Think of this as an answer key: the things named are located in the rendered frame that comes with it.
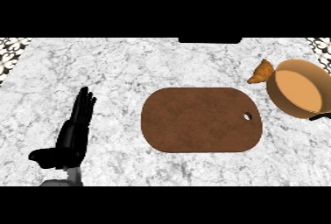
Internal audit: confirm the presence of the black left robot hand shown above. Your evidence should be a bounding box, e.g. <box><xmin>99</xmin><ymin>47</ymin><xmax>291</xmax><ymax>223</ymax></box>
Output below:
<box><xmin>27</xmin><ymin>86</ymin><xmax>99</xmax><ymax>171</ymax></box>

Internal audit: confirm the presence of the brown wooden cutting board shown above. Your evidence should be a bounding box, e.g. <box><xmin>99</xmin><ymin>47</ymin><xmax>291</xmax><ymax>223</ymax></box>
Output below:
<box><xmin>139</xmin><ymin>87</ymin><xmax>265</xmax><ymax>154</ymax></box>

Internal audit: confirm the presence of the golden brown croissant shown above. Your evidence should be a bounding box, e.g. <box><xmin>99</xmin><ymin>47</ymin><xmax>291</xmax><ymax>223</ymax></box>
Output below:
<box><xmin>246</xmin><ymin>59</ymin><xmax>275</xmax><ymax>85</ymax></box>

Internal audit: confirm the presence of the orange pot with black handle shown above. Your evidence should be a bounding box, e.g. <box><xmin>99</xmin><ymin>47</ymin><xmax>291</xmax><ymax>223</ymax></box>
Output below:
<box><xmin>265</xmin><ymin>59</ymin><xmax>331</xmax><ymax>122</ymax></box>

